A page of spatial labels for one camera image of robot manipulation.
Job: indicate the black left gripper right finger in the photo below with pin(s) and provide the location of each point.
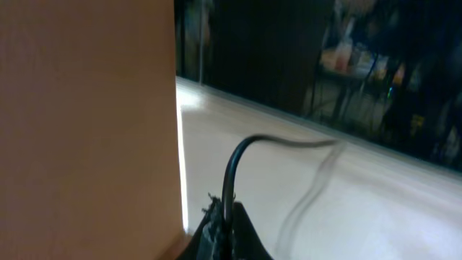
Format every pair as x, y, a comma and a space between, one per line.
246, 245

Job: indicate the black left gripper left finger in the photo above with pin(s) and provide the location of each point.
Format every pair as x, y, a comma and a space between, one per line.
207, 241

